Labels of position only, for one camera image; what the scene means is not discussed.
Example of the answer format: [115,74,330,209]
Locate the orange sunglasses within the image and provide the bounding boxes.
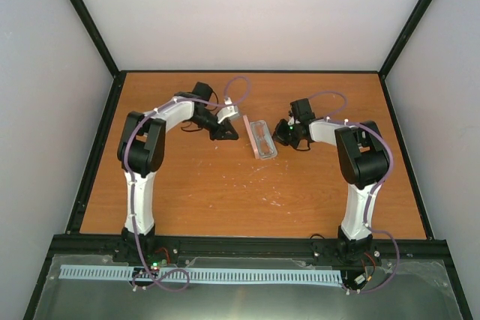
[250,121,278,160]

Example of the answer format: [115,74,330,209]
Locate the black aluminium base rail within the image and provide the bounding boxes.
[50,233,451,271]

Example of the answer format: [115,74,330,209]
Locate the light blue cable duct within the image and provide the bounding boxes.
[58,265,342,287]

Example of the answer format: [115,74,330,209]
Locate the pink sunglasses case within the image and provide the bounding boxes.
[242,115,278,160]

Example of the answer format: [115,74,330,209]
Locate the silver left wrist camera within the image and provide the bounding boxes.
[216,97,240,124]

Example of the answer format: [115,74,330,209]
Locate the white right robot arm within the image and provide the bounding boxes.
[273,98,393,262]

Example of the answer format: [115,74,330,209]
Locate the black enclosure frame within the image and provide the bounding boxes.
[22,0,474,320]

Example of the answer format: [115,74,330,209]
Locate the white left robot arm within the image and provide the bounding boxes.
[117,82,239,262]

